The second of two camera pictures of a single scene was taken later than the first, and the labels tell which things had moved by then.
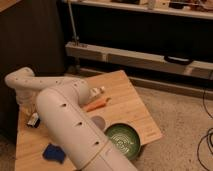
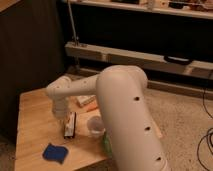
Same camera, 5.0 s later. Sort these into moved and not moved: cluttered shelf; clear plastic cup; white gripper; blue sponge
Moved: white gripper
Not moved: blue sponge; cluttered shelf; clear plastic cup
